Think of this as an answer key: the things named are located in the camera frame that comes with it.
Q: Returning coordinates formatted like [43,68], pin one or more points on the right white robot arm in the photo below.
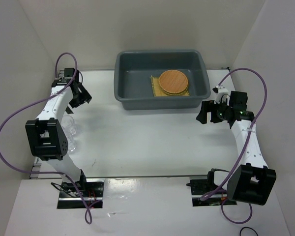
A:
[250,180]

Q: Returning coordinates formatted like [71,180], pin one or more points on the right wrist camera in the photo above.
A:
[221,94]

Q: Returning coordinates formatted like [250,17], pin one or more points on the orange round woven coaster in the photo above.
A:
[173,78]

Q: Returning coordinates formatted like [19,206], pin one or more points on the clear plastic cup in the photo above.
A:
[72,145]
[69,124]

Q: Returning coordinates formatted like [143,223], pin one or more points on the grey plastic bin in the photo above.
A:
[133,83]

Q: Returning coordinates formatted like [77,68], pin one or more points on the square bamboo mat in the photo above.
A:
[159,92]

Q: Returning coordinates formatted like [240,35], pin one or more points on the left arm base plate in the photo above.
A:
[69,197]

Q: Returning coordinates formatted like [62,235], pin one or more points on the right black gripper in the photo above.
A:
[207,106]

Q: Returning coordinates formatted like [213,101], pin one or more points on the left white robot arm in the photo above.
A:
[46,136]

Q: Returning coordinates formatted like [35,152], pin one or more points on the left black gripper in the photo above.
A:
[83,94]

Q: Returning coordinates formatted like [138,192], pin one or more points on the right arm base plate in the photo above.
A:
[200,185]

